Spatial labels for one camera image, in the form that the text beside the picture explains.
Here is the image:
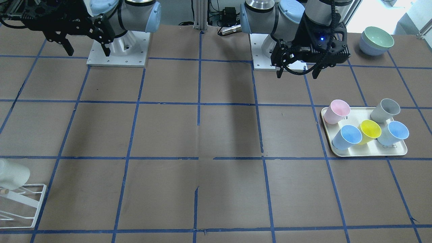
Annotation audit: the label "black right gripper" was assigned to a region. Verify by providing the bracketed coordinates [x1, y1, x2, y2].
[10, 0, 115, 57]

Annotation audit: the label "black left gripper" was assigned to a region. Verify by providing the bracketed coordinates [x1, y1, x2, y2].
[271, 13, 350, 79]

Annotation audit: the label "pale cream plastic cup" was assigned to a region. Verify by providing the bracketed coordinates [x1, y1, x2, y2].
[0, 159, 30, 190]

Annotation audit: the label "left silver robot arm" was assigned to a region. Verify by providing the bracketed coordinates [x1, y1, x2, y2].
[240, 0, 351, 79]

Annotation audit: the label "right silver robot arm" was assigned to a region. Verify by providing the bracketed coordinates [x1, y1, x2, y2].
[1, 0, 161, 56]

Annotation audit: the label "pink plastic cup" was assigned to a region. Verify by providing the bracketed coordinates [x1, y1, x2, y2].
[324, 99, 351, 125]

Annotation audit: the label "light blue plastic cup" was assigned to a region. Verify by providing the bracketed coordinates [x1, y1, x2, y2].
[377, 120, 409, 146]
[332, 125, 362, 150]

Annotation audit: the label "yellow plastic cup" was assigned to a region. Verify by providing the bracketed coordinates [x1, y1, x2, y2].
[358, 119, 382, 145]

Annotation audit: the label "grey plastic cup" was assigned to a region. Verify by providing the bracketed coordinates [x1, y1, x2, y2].
[370, 98, 401, 123]

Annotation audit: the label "cream plastic tray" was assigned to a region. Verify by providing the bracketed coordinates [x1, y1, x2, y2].
[323, 107, 408, 157]

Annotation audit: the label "stacked green blue bowls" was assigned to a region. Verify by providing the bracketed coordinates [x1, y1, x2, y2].
[358, 26, 395, 56]

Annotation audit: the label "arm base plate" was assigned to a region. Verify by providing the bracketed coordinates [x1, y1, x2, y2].
[249, 33, 276, 71]
[87, 31, 151, 68]

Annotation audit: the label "aluminium frame post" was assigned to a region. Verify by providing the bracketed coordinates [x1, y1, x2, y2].
[192, 0, 209, 32]

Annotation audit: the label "white wire cup rack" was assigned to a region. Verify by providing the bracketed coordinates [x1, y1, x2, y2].
[0, 184, 47, 229]

